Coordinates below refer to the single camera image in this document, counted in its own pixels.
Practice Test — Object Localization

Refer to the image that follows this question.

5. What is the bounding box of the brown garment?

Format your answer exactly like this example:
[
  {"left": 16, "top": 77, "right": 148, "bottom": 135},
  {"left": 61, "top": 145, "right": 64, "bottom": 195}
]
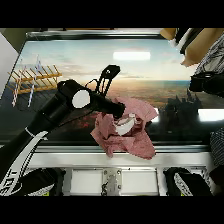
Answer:
[
  {"left": 159, "top": 28, "right": 178, "bottom": 41},
  {"left": 180, "top": 28, "right": 224, "bottom": 68}
]

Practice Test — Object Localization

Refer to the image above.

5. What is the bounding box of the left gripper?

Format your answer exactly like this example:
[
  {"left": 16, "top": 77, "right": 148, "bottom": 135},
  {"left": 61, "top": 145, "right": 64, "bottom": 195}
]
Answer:
[{"left": 98, "top": 96, "right": 127, "bottom": 120}]

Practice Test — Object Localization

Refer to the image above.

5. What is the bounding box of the yellow wooden rack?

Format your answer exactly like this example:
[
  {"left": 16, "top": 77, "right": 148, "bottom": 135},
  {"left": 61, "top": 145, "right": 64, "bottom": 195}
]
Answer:
[{"left": 5, "top": 64, "right": 63, "bottom": 97}]

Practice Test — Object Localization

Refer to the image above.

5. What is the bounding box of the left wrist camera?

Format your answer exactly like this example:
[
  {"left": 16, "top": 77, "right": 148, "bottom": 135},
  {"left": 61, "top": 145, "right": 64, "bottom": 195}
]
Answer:
[{"left": 95, "top": 64, "right": 122, "bottom": 96}]

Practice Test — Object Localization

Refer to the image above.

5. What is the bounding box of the checked grey garment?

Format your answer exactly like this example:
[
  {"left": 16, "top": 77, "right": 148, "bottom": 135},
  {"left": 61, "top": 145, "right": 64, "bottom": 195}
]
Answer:
[{"left": 209, "top": 126, "right": 224, "bottom": 168}]

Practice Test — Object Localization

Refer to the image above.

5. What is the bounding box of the striped grey garment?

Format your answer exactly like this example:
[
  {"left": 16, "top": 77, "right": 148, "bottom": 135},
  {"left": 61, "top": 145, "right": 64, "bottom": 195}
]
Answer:
[{"left": 194, "top": 33, "right": 224, "bottom": 76}]

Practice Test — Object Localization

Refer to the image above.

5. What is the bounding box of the white clothes hanger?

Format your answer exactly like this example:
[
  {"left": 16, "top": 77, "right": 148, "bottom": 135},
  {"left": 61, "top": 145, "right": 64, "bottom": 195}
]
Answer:
[{"left": 11, "top": 54, "right": 43, "bottom": 108}]

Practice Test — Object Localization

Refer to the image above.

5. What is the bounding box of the pink checked shirt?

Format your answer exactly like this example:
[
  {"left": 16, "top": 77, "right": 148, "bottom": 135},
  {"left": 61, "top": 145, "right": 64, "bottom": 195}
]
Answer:
[{"left": 90, "top": 96, "right": 160, "bottom": 161}]

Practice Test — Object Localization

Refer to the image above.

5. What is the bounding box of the black garment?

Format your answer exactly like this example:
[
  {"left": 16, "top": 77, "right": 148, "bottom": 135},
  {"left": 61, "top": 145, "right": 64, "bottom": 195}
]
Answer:
[{"left": 174, "top": 28, "right": 205, "bottom": 55}]

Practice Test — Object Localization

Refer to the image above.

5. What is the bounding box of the silver frame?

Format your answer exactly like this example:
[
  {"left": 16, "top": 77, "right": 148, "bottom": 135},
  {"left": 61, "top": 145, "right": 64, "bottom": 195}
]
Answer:
[{"left": 0, "top": 29, "right": 224, "bottom": 197}]

